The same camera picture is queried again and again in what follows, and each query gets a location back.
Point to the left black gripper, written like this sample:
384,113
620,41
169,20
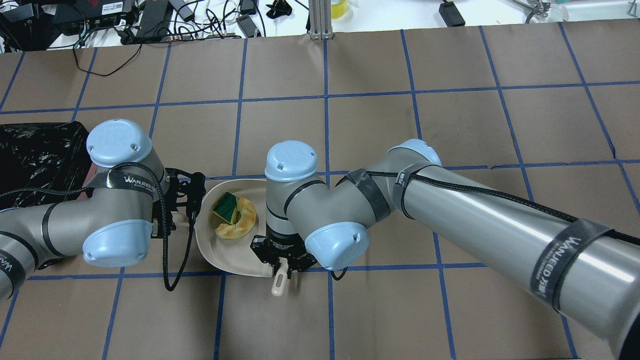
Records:
161,223

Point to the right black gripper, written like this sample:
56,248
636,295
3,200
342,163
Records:
278,244

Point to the beige hand brush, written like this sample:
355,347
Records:
281,280

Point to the toy croissant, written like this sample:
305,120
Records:
247,220

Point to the green yellow sponge piece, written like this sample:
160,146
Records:
226,208

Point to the beige plastic dustpan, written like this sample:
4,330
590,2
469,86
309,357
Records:
227,246

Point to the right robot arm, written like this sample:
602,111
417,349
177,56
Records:
587,271

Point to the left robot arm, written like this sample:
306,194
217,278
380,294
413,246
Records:
132,199

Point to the pink bin with black bag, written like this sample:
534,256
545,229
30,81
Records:
42,155

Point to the yellow tape roll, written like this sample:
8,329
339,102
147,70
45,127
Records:
338,8

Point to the black power adapter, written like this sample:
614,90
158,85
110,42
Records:
450,14

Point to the aluminium frame post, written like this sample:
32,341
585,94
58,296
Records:
320,20

